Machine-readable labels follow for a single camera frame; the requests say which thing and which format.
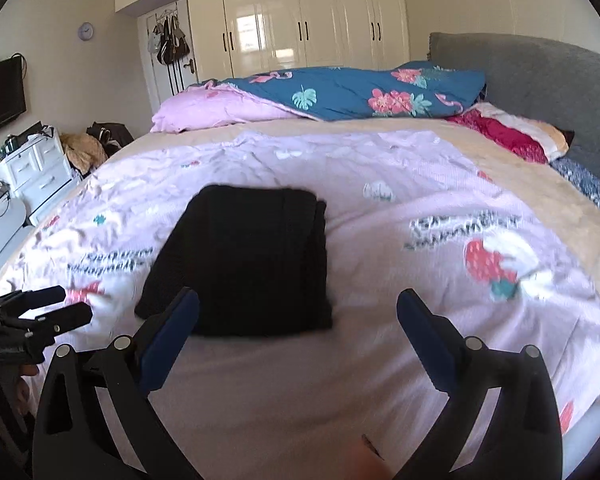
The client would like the round wall clock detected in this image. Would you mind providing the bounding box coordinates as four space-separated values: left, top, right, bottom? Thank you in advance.
78 22 95 41

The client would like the black wall television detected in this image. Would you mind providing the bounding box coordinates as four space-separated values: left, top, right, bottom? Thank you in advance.
0 56 27 129

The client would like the red patterned pillow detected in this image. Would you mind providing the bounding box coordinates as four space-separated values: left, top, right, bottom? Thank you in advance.
448 102 570 165

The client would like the cream glossy wardrobe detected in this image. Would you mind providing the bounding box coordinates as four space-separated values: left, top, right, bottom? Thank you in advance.
114 0 410 81

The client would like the white door with bags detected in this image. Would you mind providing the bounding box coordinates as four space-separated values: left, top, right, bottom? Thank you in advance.
137 0 198 113

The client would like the tan clothes pile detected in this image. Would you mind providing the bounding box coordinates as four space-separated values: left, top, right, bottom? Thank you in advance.
59 133 108 177

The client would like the right hand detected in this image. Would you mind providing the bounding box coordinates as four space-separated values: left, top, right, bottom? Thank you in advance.
341 434 393 480

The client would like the pink strawberry print blanket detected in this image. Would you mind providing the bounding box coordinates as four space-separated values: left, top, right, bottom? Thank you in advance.
0 130 600 479

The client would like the black bag on floor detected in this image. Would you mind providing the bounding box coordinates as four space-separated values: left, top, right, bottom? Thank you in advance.
86 122 134 157

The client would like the pink quilt underside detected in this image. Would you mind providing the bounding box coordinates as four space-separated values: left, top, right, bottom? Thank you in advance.
150 84 301 133

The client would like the black IKISS sweater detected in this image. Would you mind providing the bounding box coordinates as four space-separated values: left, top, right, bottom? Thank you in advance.
134 185 332 338

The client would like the left hand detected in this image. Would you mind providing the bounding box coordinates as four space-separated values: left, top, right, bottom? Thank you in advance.
15 364 40 416

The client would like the blue patterned pillow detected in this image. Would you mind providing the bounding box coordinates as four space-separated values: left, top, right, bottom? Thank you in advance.
550 156 600 210

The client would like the blue floral quilt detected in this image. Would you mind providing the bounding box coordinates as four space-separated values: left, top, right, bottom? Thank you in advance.
199 61 486 122

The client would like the white drawer cabinet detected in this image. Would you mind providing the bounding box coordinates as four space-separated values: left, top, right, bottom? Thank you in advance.
0 126 82 226

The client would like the grey padded headboard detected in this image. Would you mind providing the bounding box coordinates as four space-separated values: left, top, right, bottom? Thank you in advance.
428 32 600 178

